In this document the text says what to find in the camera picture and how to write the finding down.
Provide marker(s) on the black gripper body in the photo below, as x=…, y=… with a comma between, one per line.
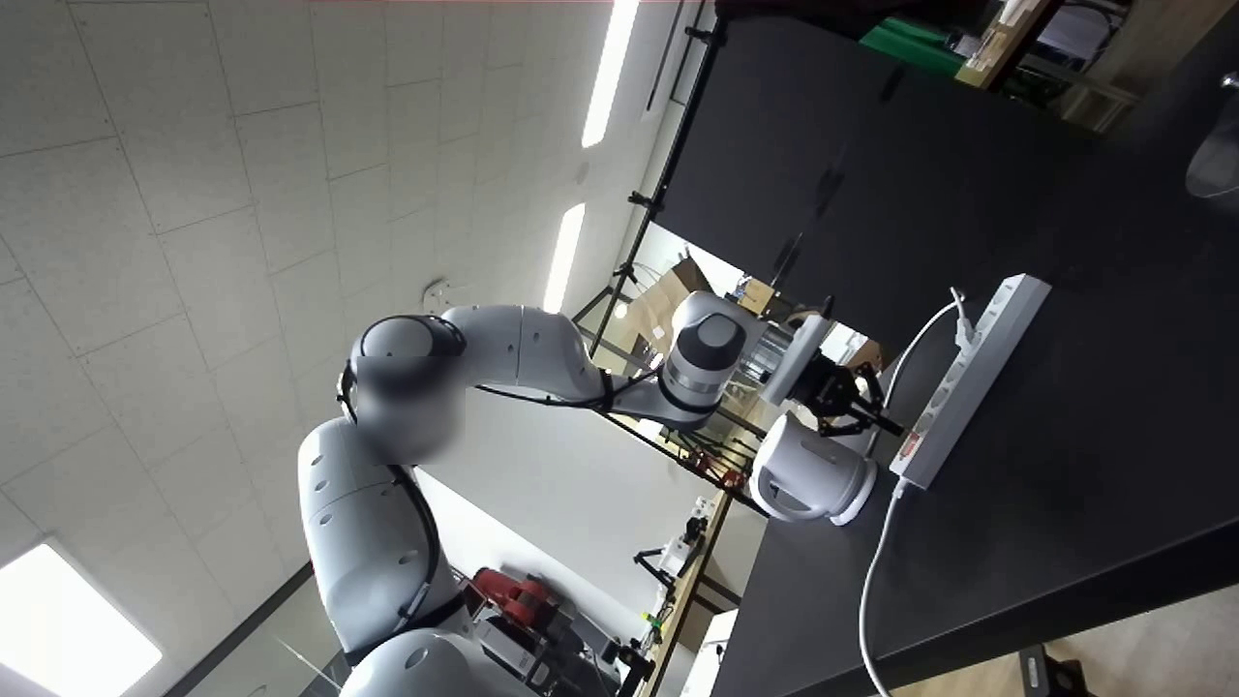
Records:
x=841, y=396

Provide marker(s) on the white multi-socket power strip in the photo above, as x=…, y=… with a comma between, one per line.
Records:
x=969, y=381

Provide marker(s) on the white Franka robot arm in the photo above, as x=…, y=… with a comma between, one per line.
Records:
x=362, y=526

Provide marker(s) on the black backdrop panel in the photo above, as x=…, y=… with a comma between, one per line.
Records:
x=798, y=157

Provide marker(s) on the black tripod stand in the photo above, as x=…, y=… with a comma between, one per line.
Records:
x=606, y=303

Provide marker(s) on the black backdrop crossbar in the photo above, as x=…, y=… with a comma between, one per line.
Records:
x=638, y=200

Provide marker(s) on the rectangular ceiling light panel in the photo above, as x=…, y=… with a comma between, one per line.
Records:
x=64, y=633
x=565, y=264
x=610, y=78

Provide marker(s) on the green box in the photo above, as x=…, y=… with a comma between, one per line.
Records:
x=917, y=42

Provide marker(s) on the brown cardboard box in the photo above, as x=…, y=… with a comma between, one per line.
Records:
x=1000, y=42

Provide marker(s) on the red machine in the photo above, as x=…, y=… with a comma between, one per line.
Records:
x=508, y=600

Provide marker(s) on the round ceiling sensor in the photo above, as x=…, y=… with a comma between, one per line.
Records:
x=434, y=295

